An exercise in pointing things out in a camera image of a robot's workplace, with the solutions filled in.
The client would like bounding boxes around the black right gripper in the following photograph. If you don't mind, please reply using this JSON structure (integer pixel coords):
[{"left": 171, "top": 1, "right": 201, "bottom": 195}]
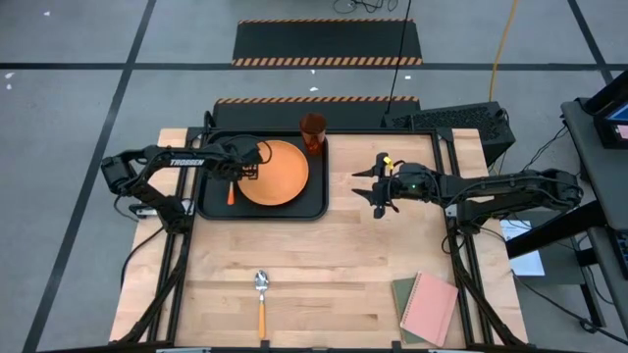
[{"left": 351, "top": 152, "right": 407, "bottom": 220}]

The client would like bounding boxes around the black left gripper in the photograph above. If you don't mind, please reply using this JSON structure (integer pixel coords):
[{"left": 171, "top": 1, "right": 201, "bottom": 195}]
[{"left": 210, "top": 137, "right": 265, "bottom": 184}]

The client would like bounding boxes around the orange plate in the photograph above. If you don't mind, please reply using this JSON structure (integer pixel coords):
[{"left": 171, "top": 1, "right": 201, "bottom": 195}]
[{"left": 236, "top": 139, "right": 311, "bottom": 208}]

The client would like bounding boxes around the red faceted plastic cup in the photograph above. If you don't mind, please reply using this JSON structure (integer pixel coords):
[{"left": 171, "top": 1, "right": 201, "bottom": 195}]
[{"left": 298, "top": 112, "right": 329, "bottom": 157}]

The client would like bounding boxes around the orange-handled metal spoon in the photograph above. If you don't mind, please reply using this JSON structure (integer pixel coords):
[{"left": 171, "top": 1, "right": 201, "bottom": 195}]
[{"left": 253, "top": 269, "right": 271, "bottom": 341}]

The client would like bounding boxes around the black plastic tray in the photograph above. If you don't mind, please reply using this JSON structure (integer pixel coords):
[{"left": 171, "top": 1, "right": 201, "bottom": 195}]
[{"left": 195, "top": 128, "right": 331, "bottom": 223}]

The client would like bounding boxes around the narrow hazard-striped black floor mat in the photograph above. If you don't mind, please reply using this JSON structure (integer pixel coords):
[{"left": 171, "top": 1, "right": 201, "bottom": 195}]
[{"left": 211, "top": 95, "right": 423, "bottom": 131}]

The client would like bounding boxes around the black perforated computer case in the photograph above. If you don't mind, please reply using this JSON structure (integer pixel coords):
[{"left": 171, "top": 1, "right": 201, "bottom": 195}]
[{"left": 381, "top": 100, "right": 518, "bottom": 168}]

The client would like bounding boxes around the green notebook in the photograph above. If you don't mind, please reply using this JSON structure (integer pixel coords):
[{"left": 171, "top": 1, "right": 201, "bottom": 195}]
[{"left": 390, "top": 277, "right": 429, "bottom": 346}]

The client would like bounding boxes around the pink spiral notebook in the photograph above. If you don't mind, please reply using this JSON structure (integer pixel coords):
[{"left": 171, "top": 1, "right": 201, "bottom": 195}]
[{"left": 398, "top": 270, "right": 460, "bottom": 349}]

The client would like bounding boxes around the wide hazard-striped black floor mat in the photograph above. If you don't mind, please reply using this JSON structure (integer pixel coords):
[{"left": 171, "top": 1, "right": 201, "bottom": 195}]
[{"left": 231, "top": 18, "right": 425, "bottom": 69}]

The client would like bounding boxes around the white paper sheet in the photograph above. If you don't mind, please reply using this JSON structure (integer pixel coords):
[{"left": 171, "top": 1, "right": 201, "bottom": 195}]
[{"left": 498, "top": 219, "right": 547, "bottom": 277}]

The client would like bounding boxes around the grey side desk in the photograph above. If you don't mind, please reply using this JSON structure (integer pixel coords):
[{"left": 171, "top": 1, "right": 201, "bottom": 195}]
[{"left": 559, "top": 96, "right": 628, "bottom": 296}]

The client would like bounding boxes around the open laptop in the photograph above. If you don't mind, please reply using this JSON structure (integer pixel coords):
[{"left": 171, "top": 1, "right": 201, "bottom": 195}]
[{"left": 582, "top": 70, "right": 628, "bottom": 151}]

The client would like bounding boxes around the black aluminium table frame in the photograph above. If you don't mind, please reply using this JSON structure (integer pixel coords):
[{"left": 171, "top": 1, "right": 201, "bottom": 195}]
[{"left": 114, "top": 126, "right": 530, "bottom": 353}]

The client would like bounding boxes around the black hanging cable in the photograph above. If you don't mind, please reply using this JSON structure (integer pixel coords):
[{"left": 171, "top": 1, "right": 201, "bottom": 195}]
[{"left": 384, "top": 0, "right": 414, "bottom": 116}]

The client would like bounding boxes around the black coiled floor cable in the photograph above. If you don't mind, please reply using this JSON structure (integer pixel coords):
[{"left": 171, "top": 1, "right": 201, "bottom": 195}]
[{"left": 332, "top": 0, "right": 399, "bottom": 16}]

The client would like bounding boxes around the yellow cable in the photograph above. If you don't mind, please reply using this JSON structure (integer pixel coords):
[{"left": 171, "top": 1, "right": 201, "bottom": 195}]
[{"left": 487, "top": 0, "right": 521, "bottom": 103}]

